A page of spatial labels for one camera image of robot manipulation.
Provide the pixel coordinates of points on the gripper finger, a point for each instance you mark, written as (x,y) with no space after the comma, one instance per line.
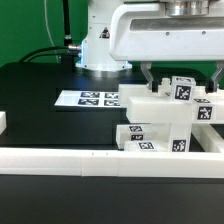
(212,83)

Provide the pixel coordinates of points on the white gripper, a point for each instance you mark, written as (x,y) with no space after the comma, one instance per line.
(146,32)

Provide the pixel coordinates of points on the white chair back part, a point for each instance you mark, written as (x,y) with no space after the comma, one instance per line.
(144,106)

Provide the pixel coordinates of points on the white tagged cube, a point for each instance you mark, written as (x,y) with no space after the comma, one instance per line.
(182,88)

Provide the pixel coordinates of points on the white chair seat part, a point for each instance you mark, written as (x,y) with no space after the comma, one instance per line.
(175,135)

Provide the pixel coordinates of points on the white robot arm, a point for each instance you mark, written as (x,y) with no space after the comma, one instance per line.
(95,54)

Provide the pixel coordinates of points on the white block at left edge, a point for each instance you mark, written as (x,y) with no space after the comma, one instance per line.
(3,124)

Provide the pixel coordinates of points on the white U-shaped fence frame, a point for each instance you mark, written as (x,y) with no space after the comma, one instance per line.
(206,164)

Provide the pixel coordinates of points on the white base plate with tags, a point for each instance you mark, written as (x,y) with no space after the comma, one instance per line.
(88,99)

